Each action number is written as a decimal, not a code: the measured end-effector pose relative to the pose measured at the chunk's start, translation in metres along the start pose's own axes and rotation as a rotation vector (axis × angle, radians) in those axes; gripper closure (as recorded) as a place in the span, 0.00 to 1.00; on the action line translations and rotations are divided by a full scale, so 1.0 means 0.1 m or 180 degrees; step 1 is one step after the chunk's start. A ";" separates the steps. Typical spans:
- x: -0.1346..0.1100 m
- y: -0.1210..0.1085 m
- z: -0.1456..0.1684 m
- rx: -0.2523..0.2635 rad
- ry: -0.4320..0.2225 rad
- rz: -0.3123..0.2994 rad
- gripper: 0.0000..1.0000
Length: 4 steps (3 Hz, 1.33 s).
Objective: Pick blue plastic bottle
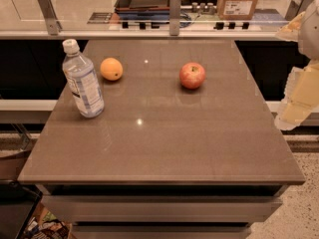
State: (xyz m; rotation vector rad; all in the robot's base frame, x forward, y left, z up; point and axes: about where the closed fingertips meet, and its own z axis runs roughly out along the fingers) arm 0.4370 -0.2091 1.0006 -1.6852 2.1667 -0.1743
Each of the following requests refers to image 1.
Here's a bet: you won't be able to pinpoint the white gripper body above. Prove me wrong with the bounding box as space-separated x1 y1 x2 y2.
298 0 319 60

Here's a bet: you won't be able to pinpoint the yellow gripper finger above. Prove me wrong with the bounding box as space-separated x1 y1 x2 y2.
275 60 319 130
275 12 305 42

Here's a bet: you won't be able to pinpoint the blue plastic water bottle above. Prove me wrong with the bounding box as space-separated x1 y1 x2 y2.
62 39 105 118

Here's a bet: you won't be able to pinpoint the cardboard box with label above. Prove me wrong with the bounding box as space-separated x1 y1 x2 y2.
216 0 258 20

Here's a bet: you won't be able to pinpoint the red apple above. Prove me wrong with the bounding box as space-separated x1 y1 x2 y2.
179 62 205 90

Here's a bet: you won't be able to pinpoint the orange fruit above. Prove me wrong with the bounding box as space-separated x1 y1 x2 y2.
100 58 124 81

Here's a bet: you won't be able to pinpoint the grey cabinet drawers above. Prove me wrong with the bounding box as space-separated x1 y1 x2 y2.
42 194 282 239

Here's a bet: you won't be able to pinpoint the printed magazines pile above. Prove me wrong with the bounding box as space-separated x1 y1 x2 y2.
22 211 70 239

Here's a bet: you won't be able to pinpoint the black bin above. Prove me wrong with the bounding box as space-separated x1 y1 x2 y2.
0 181 42 239

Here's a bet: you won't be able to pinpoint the middle metal rail bracket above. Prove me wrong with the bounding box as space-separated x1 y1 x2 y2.
169 0 180 36

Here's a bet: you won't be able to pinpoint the left metal rail bracket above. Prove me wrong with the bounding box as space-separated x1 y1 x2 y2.
37 0 62 36

